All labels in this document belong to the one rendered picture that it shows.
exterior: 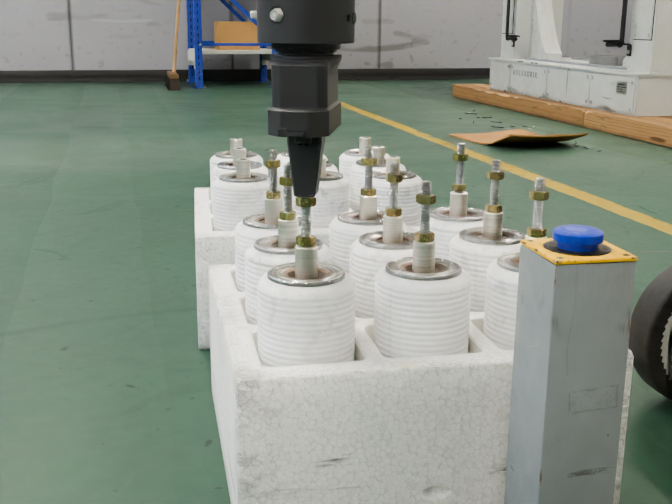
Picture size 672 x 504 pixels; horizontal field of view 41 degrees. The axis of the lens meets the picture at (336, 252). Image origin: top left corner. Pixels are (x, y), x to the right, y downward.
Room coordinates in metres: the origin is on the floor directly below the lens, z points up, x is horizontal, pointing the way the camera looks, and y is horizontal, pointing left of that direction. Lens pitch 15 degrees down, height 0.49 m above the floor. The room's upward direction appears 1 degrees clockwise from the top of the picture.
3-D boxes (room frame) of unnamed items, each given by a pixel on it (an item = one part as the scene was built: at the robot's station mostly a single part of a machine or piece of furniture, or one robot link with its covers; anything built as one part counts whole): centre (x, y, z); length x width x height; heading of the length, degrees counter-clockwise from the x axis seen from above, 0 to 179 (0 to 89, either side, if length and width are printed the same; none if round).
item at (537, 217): (0.88, -0.20, 0.30); 0.01 x 0.01 x 0.08
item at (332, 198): (1.38, 0.03, 0.16); 0.10 x 0.10 x 0.18
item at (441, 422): (0.97, -0.06, 0.09); 0.39 x 0.39 x 0.18; 12
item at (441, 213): (1.11, -0.15, 0.25); 0.08 x 0.08 x 0.01
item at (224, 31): (6.78, 0.75, 0.36); 0.31 x 0.25 x 0.20; 104
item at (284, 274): (0.83, 0.03, 0.25); 0.08 x 0.08 x 0.01
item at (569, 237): (0.70, -0.20, 0.32); 0.04 x 0.04 x 0.02
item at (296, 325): (0.83, 0.03, 0.16); 0.10 x 0.10 x 0.18
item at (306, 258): (0.83, 0.03, 0.26); 0.02 x 0.02 x 0.03
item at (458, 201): (1.11, -0.15, 0.26); 0.02 x 0.02 x 0.03
